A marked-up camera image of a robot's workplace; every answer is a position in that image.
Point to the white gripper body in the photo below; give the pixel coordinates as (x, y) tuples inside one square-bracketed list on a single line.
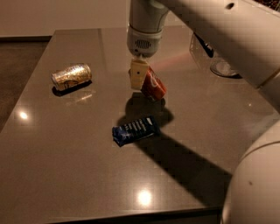
[(143, 44)]

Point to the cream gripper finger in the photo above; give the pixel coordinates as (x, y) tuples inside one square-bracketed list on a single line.
[(137, 73)]

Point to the red coke can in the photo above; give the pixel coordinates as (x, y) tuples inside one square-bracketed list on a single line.
[(153, 88)]

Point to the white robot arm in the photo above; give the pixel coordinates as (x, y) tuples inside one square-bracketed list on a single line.
[(247, 36)]

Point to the gold soda can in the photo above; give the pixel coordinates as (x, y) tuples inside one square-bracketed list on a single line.
[(71, 76)]

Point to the blue snack bar wrapper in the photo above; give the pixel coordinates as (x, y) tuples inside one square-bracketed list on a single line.
[(133, 131)]

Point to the clear glass jar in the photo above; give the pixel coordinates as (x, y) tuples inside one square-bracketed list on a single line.
[(222, 68)]

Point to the jar of nuts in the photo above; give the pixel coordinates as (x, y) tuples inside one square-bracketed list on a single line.
[(272, 4)]

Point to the black wire basket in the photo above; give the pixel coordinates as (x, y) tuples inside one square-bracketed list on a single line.
[(207, 48)]

